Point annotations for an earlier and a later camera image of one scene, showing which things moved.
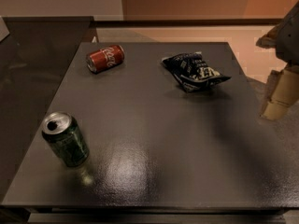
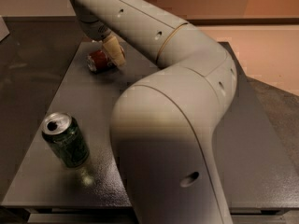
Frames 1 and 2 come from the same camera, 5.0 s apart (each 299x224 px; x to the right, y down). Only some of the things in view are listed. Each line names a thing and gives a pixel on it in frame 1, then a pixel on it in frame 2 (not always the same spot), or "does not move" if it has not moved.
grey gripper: x=289 y=39 -> x=97 y=32
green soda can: x=64 y=133 does not move
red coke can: x=106 y=59 does not move
